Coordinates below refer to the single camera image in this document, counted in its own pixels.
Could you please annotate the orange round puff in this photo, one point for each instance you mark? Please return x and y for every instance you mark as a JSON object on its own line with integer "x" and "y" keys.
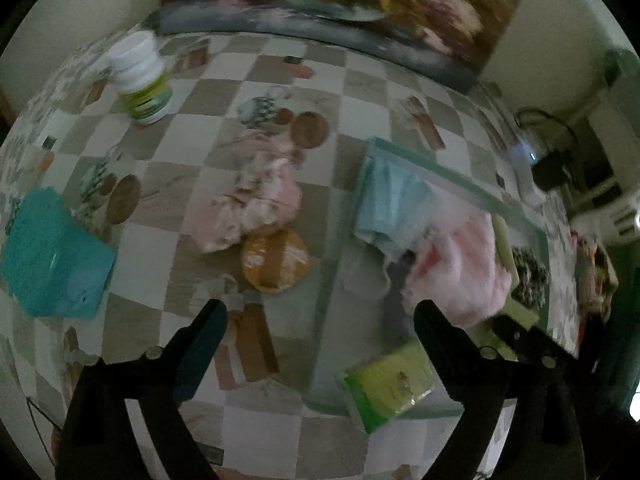
{"x": 275, "y": 260}

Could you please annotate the white furniture frame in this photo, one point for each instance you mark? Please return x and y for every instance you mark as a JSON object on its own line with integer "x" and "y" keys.
{"x": 610, "y": 190}

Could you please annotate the clear plastic storage box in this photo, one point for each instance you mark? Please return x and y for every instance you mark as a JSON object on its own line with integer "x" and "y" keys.
{"x": 350, "y": 335}

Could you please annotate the black and white patterned cloth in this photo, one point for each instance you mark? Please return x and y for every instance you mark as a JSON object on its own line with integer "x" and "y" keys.
{"x": 531, "y": 272}

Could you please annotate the green tissue packet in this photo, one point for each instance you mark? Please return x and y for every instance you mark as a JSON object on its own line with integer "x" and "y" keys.
{"x": 390, "y": 385}

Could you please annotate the white bottle with green label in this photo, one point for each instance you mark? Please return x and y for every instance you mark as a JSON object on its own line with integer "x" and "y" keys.
{"x": 140, "y": 80}

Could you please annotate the pink floral cloth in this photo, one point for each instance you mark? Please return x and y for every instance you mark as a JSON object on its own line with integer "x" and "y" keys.
{"x": 250, "y": 200}

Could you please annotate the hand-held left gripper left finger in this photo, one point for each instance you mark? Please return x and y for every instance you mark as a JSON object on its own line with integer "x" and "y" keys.
{"x": 202, "y": 355}

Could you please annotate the black power adapter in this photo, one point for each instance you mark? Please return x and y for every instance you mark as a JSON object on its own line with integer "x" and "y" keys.
{"x": 550, "y": 172}

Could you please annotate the checkered tablecloth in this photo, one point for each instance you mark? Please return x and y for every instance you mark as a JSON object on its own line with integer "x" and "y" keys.
{"x": 175, "y": 125}

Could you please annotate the teal cloth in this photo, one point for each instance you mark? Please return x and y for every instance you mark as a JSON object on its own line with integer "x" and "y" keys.
{"x": 50, "y": 260}

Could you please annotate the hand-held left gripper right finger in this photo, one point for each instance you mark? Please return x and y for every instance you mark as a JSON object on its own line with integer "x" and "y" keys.
{"x": 432, "y": 330}

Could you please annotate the pink fluffy cloth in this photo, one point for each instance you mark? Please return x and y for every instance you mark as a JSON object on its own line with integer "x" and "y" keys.
{"x": 460, "y": 270}

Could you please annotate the red patterned cloth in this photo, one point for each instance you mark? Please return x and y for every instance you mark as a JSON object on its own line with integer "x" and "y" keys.
{"x": 595, "y": 275}

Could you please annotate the white device with light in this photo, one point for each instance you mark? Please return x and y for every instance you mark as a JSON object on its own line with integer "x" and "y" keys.
{"x": 521, "y": 165}

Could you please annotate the light blue towel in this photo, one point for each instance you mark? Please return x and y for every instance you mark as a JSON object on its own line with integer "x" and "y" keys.
{"x": 392, "y": 205}

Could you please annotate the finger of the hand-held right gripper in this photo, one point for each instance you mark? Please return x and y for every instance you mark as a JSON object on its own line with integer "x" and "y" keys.
{"x": 535, "y": 342}

